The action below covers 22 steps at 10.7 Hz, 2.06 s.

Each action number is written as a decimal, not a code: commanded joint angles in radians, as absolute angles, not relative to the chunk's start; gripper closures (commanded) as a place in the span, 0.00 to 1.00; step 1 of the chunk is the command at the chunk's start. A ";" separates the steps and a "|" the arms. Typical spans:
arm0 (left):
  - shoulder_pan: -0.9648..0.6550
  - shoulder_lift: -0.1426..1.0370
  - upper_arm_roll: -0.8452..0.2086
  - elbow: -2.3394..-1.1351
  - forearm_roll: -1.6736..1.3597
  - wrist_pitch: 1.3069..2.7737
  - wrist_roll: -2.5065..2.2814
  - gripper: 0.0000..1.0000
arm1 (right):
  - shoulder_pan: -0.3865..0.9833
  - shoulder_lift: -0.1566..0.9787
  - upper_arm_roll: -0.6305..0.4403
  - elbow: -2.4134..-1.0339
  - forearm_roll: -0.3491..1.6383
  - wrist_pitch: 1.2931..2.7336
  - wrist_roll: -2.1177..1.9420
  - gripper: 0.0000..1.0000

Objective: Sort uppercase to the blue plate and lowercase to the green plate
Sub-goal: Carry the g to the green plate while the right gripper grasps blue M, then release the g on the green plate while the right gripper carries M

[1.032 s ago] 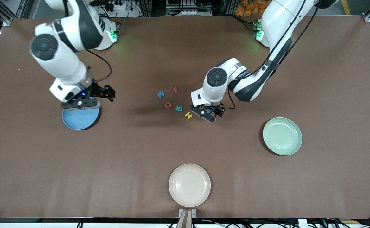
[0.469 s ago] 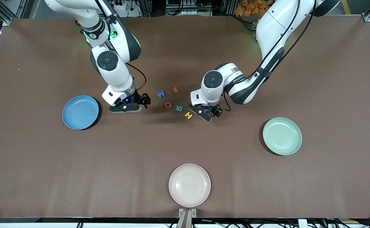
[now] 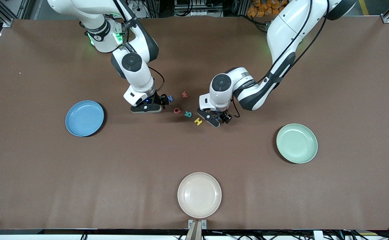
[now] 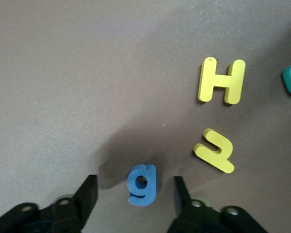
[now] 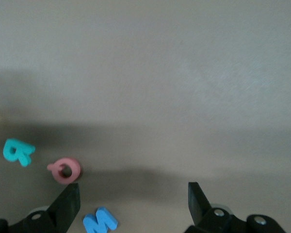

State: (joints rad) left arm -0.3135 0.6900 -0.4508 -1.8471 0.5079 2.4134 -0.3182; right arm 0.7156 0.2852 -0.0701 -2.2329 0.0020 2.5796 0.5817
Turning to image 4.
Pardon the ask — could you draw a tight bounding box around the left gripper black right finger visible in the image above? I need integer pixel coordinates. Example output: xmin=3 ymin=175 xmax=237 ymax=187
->
xmin=166 ymin=176 xmax=270 ymax=233

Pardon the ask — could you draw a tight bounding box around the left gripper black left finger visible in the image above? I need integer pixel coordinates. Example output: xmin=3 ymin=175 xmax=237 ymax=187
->
xmin=0 ymin=174 xmax=98 ymax=233

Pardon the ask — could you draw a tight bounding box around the yellow uppercase H foam letter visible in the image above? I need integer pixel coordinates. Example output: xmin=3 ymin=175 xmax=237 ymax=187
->
xmin=198 ymin=57 xmax=246 ymax=105

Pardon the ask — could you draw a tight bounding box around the blue lowercase g foam letter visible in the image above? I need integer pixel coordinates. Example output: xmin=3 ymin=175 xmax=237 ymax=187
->
xmin=128 ymin=164 xmax=158 ymax=207

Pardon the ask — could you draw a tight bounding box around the yellow lowercase h foam letter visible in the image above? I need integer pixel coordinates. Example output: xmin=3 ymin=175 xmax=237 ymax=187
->
xmin=193 ymin=128 xmax=235 ymax=174

